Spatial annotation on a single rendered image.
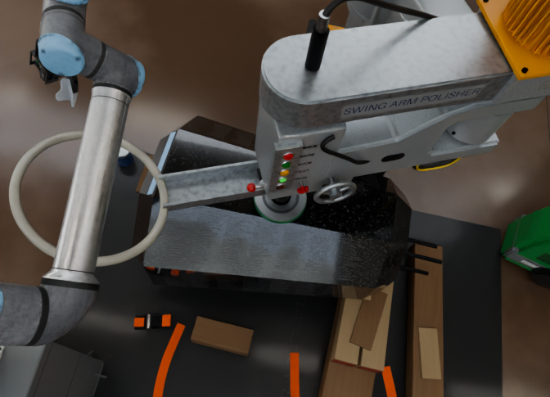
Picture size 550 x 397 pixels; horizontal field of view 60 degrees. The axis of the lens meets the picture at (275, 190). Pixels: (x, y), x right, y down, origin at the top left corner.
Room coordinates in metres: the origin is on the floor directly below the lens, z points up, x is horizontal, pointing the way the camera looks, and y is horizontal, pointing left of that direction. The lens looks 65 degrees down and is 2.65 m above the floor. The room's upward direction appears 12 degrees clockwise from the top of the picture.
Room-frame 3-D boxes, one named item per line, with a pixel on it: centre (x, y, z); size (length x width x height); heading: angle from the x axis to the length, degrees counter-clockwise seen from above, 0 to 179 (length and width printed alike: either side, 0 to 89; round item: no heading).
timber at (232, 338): (0.34, 0.11, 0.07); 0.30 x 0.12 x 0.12; 88
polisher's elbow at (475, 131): (1.09, -0.63, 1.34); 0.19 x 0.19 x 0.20
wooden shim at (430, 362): (0.46, -0.95, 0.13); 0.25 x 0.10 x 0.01; 8
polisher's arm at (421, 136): (0.96, -0.39, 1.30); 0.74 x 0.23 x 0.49; 114
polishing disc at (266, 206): (0.82, -0.03, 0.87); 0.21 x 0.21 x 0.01
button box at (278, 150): (0.68, -0.01, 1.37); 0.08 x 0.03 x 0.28; 114
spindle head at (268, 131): (0.85, -0.10, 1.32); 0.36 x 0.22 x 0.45; 114
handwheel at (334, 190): (0.76, -0.19, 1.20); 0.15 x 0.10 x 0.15; 114
